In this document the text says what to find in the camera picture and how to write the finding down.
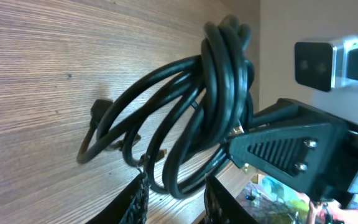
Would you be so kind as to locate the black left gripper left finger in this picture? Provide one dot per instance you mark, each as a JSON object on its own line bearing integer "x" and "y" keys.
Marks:
{"x": 129, "y": 207}

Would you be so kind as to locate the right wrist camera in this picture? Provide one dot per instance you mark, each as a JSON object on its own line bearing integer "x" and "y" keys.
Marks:
{"x": 327, "y": 65}

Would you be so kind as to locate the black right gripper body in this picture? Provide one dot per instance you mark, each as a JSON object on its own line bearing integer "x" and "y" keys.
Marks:
{"x": 338, "y": 179}

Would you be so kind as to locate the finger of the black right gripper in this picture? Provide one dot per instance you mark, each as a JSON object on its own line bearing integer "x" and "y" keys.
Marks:
{"x": 294, "y": 155}

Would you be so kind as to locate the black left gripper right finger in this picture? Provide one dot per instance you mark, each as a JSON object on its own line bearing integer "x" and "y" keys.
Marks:
{"x": 221, "y": 207}

